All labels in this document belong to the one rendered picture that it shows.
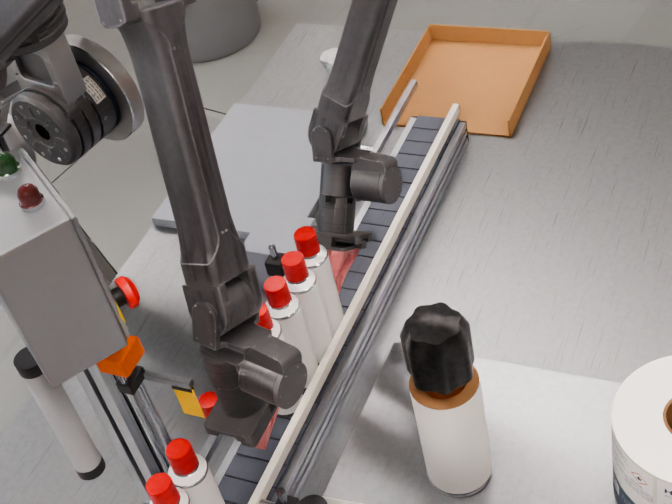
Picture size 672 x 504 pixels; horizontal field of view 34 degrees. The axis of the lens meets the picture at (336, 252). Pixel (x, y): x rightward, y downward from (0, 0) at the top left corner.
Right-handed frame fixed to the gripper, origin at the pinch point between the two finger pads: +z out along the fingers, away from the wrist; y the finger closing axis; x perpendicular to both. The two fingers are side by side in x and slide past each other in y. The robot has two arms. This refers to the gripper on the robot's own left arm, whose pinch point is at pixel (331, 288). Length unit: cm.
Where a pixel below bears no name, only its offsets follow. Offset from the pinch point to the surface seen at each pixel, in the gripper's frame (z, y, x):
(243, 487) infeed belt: 25.1, -1.3, -24.0
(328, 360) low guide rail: 9.1, 3.9, -8.7
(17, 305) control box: -7, -5, -69
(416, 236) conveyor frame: -6.7, 5.8, 21.9
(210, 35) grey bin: -47, -136, 195
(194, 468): 16.6, 0.8, -41.6
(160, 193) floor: 6, -123, 145
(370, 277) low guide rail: -1.6, 4.3, 5.3
